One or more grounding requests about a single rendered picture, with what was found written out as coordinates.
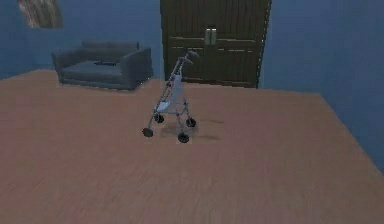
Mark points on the black computer keyboard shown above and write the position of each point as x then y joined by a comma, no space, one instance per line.
105,62

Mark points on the dark wooden cupboard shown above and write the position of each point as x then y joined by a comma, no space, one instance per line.
230,63

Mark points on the framed wall picture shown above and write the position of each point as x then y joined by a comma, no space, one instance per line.
40,13

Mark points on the grey folding stroller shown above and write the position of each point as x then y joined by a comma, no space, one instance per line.
175,89

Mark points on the grey blue sofa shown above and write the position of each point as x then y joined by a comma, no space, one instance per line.
133,68

